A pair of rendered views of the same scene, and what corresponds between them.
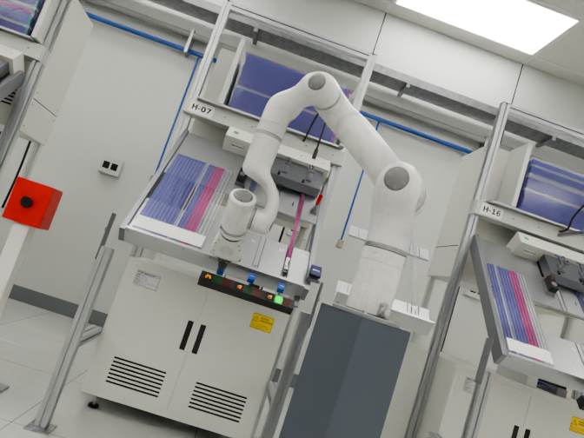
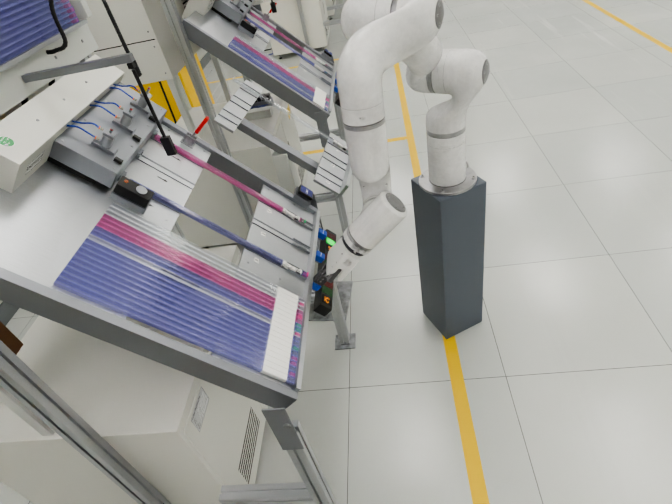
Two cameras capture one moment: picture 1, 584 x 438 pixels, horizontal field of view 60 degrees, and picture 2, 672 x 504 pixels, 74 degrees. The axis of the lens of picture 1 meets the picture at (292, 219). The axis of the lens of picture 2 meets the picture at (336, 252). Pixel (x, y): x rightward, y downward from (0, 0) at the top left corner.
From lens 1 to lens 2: 1.98 m
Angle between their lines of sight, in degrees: 83
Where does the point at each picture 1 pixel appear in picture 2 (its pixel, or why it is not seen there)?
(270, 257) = (283, 226)
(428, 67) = not seen: outside the picture
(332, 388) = (479, 230)
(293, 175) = (136, 122)
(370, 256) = (461, 142)
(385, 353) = not seen: hidden behind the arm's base
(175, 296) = not seen: hidden behind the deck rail
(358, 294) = (461, 172)
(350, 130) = (433, 47)
